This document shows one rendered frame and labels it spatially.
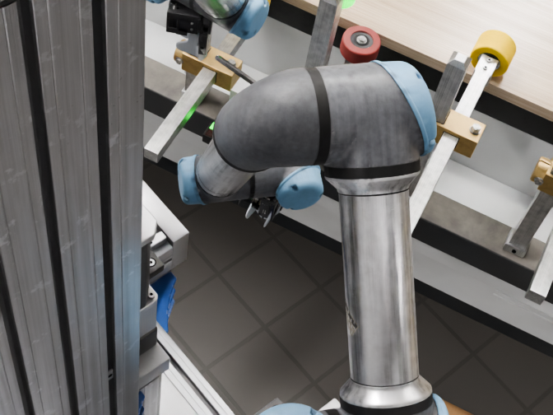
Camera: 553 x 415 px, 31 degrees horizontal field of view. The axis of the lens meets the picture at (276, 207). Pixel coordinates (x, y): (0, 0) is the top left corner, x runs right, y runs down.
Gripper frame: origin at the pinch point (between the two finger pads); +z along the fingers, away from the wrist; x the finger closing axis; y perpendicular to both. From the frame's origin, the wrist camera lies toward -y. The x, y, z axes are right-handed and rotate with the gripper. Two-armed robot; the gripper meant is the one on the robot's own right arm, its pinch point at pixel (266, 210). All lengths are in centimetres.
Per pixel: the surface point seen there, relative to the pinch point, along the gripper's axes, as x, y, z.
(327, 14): -3.6, -24.4, -28.9
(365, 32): -0.1, -44.0, -8.6
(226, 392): 0, 1, 82
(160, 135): -25.3, -4.4, -0.9
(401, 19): 5, -52, -8
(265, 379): 8, -7, 82
